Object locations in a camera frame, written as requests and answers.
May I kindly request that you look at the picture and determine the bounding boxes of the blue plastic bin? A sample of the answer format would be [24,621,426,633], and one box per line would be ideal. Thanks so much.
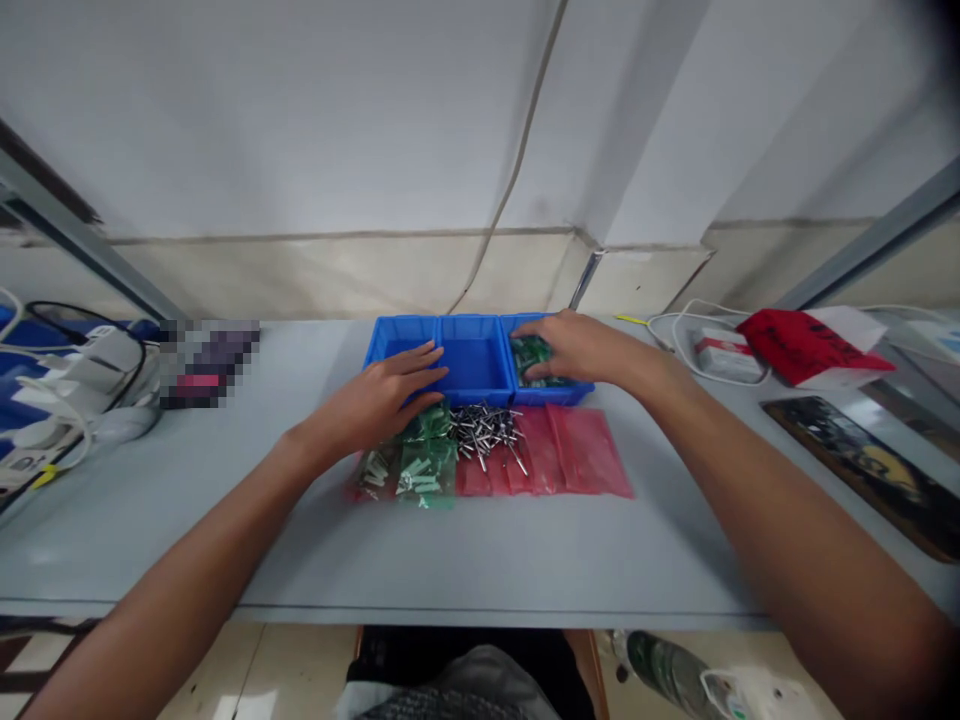
[436,314,520,400]
[364,315,445,412]
[500,311,597,408]

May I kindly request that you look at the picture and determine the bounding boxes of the white cable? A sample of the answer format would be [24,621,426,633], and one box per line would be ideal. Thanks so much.
[646,298,775,388]

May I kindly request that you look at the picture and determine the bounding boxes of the red plastic bag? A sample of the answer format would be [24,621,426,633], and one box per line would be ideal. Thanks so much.
[736,305,898,393]

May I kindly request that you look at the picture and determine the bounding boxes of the pile of green packets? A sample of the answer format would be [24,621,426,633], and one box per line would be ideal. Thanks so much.
[511,335,575,391]

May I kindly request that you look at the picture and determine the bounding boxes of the pile of metal rivets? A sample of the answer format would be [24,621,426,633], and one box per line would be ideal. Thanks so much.
[445,400,531,477]

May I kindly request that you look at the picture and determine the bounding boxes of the person's legs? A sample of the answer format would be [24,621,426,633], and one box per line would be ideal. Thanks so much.
[335,626,598,720]

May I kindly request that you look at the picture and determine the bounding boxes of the beige wall cable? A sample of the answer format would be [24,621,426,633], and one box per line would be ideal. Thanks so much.
[448,0,569,318]

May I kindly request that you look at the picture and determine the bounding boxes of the black cable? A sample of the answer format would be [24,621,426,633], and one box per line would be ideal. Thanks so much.
[26,300,163,414]

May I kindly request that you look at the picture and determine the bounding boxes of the white floor power strip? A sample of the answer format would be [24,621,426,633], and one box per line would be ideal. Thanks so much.
[699,665,823,720]

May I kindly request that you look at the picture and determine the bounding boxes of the stack of empty red bags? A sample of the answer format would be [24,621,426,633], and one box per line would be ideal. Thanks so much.
[455,403,636,501]

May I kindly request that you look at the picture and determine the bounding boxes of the white power strip with chargers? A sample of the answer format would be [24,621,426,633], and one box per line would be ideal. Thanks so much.
[0,322,163,496]

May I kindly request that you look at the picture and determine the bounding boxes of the dark patterned tray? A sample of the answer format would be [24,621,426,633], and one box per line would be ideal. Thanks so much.
[759,395,960,565]

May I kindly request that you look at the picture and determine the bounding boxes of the person's left hand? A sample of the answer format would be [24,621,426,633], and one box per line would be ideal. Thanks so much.
[320,339,451,472]

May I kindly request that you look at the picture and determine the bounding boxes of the white box with red label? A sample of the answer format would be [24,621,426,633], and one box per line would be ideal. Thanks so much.
[689,326,774,385]

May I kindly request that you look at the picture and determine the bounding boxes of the heap of green anchor bags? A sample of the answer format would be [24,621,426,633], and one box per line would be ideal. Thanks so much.
[395,401,460,513]

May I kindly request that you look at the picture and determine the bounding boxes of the person's right hand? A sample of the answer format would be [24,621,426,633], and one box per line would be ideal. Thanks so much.
[511,310,660,393]

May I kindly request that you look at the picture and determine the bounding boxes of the grey metal frame post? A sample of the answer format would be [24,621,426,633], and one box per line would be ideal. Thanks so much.
[791,153,960,313]
[0,142,189,325]

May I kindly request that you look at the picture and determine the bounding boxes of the green plastic bottle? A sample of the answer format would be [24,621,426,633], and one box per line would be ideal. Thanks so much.
[620,629,725,720]

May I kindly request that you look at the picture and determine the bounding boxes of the metal pipe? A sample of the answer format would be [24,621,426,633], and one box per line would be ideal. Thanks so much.
[568,249,606,311]

